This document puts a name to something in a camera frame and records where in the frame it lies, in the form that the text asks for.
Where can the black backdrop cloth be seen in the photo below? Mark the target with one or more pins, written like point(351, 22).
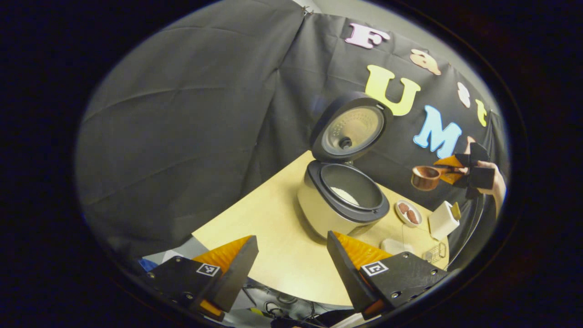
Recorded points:
point(182, 114)

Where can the long brown meat piece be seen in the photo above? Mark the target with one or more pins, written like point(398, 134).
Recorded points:
point(412, 217)

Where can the brown toast slice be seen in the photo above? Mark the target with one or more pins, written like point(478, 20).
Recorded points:
point(456, 211)

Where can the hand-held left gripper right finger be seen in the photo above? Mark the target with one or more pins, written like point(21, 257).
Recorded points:
point(348, 273)

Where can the grey rice cooker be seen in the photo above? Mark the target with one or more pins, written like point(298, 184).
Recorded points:
point(323, 214)

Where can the white rice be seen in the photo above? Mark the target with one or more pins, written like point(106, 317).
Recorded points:
point(345, 196)

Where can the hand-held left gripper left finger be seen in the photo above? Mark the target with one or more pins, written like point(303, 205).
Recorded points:
point(239, 278)

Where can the brown wooden spoon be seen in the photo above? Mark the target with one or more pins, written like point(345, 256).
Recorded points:
point(426, 178)

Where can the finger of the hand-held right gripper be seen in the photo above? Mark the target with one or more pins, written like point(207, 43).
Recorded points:
point(451, 161)
point(453, 178)

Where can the round brown meat piece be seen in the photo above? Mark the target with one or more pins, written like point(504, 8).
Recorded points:
point(403, 208)

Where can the white toaster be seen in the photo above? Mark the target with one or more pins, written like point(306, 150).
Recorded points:
point(442, 223)

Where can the round white plate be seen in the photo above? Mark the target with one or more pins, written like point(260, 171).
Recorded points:
point(401, 218)

